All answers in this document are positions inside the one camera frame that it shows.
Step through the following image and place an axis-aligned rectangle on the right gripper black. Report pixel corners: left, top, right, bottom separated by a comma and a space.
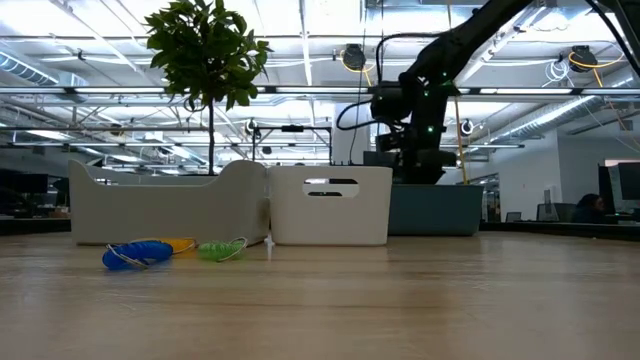
374, 88, 459, 186

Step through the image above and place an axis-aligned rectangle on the green spring keychain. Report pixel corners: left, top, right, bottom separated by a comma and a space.
197, 236, 250, 263

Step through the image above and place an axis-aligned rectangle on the orange spring keychain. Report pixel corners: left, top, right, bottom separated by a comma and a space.
130, 237, 198, 256

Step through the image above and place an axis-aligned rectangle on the blue spring keychain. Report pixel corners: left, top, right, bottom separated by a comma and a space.
102, 239, 175, 272

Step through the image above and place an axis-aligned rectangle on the teal plastic bin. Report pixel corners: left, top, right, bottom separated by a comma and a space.
387, 183, 485, 237

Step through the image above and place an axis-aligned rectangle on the white plastic bin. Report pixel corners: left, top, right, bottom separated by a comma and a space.
267, 165, 394, 247

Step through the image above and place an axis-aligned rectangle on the person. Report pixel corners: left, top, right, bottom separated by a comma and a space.
571, 193, 609, 225

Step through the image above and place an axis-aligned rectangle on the dark computer monitor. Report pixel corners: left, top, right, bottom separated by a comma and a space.
598, 159, 640, 216

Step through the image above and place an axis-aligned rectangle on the green potted plant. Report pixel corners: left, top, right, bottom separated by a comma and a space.
143, 0, 274, 177

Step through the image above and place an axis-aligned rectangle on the grey plastic bin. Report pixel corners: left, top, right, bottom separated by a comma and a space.
68, 158, 271, 247

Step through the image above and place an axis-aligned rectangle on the dark office desk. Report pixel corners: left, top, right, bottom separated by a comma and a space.
0, 167, 71, 236

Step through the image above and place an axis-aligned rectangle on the yellow cable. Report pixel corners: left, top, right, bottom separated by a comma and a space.
452, 97, 470, 185

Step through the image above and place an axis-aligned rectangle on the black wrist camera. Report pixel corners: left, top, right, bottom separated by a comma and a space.
370, 83, 415, 124

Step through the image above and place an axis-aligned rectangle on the black ceiling cable reel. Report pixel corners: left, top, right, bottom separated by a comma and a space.
569, 44, 599, 71
342, 43, 369, 72

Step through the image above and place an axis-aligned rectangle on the black metal rig frame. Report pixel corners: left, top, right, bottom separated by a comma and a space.
251, 124, 335, 166

